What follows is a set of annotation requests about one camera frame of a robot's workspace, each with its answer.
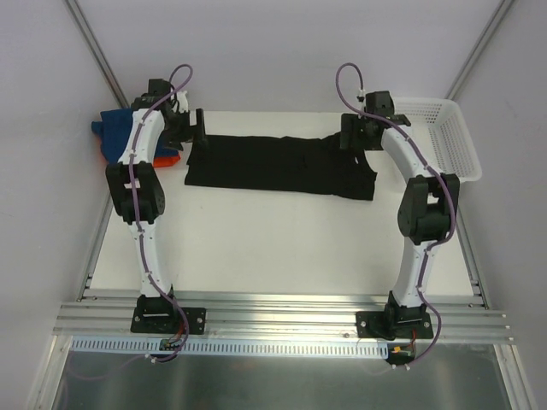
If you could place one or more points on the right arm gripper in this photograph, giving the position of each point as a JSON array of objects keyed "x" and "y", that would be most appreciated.
[{"x": 348, "y": 131}]

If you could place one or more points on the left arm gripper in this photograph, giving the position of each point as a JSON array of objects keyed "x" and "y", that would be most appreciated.
[{"x": 198, "y": 125}]

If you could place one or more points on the black t shirt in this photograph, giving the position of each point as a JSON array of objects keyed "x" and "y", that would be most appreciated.
[{"x": 315, "y": 166}]

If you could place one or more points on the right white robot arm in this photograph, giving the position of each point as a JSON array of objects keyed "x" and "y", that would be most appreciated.
[{"x": 426, "y": 217}]

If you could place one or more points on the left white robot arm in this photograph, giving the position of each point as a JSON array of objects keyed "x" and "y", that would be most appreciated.
[{"x": 160, "y": 116}]

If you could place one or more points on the folded orange t shirt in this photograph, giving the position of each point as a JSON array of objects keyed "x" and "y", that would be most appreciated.
[{"x": 166, "y": 161}]

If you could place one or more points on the folded blue t shirt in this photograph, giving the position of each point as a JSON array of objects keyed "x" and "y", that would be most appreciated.
[{"x": 113, "y": 131}]

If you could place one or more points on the white perforated plastic basket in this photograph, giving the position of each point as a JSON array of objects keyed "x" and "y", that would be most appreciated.
[{"x": 441, "y": 134}]

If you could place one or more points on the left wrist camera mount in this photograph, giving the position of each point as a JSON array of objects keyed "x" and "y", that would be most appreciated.
[{"x": 179, "y": 102}]

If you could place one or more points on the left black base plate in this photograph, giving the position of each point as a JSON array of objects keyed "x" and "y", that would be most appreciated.
[{"x": 167, "y": 319}]

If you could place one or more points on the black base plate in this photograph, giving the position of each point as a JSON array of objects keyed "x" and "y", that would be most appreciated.
[
  {"x": 167, "y": 319},
  {"x": 375, "y": 324}
]

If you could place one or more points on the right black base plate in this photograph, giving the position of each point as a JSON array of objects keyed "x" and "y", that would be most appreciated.
[{"x": 375, "y": 324}]

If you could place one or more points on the aluminium frame rail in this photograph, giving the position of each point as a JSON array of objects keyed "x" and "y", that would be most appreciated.
[{"x": 464, "y": 319}]

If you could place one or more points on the white slotted cable duct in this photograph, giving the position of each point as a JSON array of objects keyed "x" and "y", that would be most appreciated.
[{"x": 199, "y": 346}]

